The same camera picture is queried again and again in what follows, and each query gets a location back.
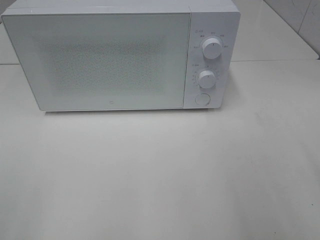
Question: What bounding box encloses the white round door button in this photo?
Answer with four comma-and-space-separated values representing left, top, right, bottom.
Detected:
195, 93, 211, 106

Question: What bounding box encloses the white round knob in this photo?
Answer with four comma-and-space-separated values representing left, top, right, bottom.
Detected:
201, 36, 223, 60
197, 70, 217, 89

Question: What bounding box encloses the white microwave door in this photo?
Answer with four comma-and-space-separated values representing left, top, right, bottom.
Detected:
3, 13, 190, 112

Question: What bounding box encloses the white microwave oven body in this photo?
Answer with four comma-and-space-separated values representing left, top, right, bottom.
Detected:
1, 0, 241, 111

